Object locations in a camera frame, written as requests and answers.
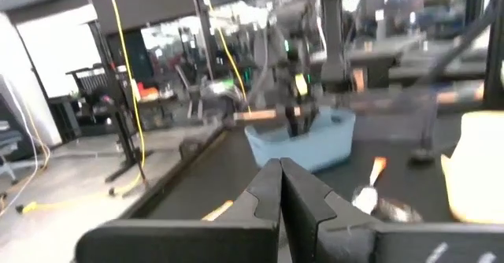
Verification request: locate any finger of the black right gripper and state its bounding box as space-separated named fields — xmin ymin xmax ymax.
xmin=283 ymin=106 xmax=300 ymax=138
xmin=301 ymin=106 xmax=317 ymax=134

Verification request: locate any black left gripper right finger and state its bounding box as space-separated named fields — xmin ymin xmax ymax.
xmin=280 ymin=157 xmax=377 ymax=263

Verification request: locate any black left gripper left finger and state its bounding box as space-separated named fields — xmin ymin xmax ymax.
xmin=218 ymin=157 xmax=283 ymax=228

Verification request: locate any silver spoon orange handle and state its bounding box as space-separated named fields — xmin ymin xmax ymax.
xmin=351 ymin=156 xmax=389 ymax=216
xmin=233 ymin=107 xmax=302 ymax=122

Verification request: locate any gold spoon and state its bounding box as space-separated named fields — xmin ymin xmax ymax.
xmin=201 ymin=199 xmax=235 ymax=222

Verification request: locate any dark shiny spoon head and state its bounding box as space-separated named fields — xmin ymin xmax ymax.
xmin=376 ymin=198 xmax=424 ymax=224

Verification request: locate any yellow plastic bin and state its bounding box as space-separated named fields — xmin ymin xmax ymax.
xmin=439 ymin=111 xmax=504 ymax=225

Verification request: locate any light blue plastic bin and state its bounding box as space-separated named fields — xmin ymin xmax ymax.
xmin=243 ymin=105 xmax=357 ymax=174

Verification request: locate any black table mat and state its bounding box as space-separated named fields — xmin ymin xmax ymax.
xmin=145 ymin=113 xmax=504 ymax=227

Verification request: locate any black stand with foot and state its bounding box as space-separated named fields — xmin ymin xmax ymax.
xmin=188 ymin=0 xmax=218 ymax=82

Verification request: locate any black tripod stand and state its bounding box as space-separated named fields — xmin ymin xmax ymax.
xmin=87 ymin=18 xmax=155 ymax=185

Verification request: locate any black background desk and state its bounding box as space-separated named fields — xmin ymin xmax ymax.
xmin=49 ymin=64 xmax=119 ymax=140

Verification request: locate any grey office chair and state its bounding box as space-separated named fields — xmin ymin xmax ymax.
xmin=0 ymin=120 xmax=31 ymax=186

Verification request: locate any yellow extension cable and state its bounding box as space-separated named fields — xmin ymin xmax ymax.
xmin=199 ymin=0 xmax=253 ymax=114
xmin=15 ymin=0 xmax=147 ymax=216

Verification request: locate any black frame strut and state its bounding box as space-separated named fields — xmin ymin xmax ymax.
xmin=409 ymin=6 xmax=499 ymax=166

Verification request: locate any black upright frame post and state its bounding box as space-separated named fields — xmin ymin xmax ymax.
xmin=483 ymin=0 xmax=504 ymax=110

